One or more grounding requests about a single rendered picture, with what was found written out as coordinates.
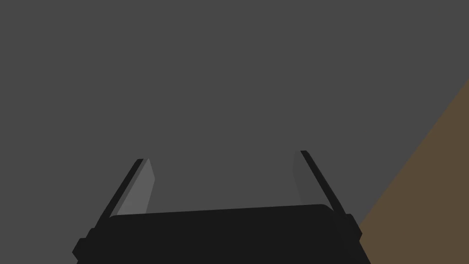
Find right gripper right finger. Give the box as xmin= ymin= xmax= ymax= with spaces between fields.
xmin=292 ymin=150 xmax=347 ymax=215

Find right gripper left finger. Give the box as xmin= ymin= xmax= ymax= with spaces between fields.
xmin=94 ymin=158 xmax=156 ymax=229

